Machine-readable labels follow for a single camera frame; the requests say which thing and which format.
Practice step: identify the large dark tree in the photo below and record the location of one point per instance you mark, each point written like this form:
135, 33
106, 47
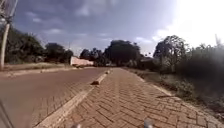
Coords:
121, 51

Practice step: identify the cluster of dark trees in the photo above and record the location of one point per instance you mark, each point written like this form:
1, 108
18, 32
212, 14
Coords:
93, 56

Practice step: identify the red brick path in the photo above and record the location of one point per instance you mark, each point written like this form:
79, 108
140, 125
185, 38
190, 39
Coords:
126, 100

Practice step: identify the thin-crowned tree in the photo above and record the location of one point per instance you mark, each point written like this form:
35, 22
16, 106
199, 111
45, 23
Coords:
170, 48

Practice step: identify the pale concrete kerb strip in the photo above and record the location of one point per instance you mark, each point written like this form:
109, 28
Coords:
66, 108

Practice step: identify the robot's own part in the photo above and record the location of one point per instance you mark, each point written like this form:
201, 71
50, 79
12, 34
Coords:
148, 124
76, 126

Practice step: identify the pale utility pole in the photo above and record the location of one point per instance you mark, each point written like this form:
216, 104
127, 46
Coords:
4, 43

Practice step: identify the pale wall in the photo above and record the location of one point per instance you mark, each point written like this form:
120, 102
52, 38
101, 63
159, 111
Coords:
80, 61

